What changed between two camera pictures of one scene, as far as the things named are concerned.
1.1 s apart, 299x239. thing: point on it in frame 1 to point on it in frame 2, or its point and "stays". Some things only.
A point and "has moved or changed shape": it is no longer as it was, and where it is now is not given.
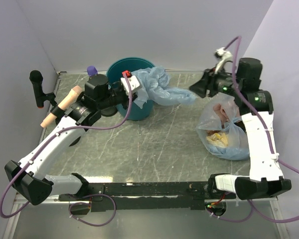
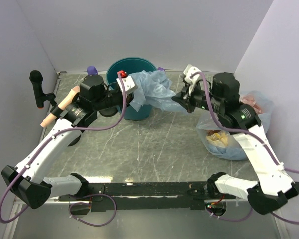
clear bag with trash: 221,128 stays
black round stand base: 75,141 stays
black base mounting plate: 146,196 stays
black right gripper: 207,81 to 187,100
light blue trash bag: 154,81 has moved or changed shape
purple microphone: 91,70 stays
